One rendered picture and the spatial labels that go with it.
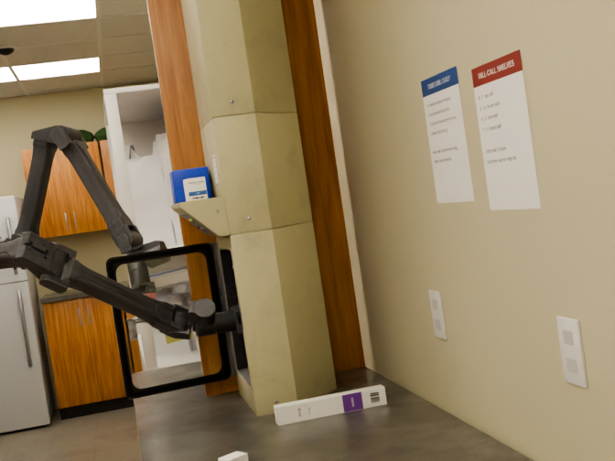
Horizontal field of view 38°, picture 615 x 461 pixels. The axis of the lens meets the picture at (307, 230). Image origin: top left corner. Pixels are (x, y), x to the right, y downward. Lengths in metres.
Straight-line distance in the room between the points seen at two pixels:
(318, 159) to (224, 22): 0.59
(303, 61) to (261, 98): 0.42
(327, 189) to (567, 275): 1.29
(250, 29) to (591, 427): 1.33
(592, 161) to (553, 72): 0.17
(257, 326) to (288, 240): 0.24
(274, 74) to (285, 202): 0.34
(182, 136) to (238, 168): 0.40
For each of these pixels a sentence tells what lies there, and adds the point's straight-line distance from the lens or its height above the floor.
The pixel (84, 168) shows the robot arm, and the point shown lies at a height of 1.65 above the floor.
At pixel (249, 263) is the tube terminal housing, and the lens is 2.29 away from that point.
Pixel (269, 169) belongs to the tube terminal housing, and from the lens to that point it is 2.32.
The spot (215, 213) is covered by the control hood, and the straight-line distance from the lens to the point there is 2.28.
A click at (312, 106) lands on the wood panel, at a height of 1.74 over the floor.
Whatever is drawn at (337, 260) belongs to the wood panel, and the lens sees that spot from 2.72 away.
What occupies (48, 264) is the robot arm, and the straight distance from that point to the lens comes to 2.25.
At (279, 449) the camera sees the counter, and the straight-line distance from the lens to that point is 2.02.
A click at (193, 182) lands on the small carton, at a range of 2.37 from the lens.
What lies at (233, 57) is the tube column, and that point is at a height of 1.86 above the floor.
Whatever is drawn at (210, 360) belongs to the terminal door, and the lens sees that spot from 2.61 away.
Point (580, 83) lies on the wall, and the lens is 1.44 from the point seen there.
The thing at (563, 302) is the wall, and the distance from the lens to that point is 1.58.
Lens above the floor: 1.48
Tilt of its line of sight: 2 degrees down
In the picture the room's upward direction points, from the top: 8 degrees counter-clockwise
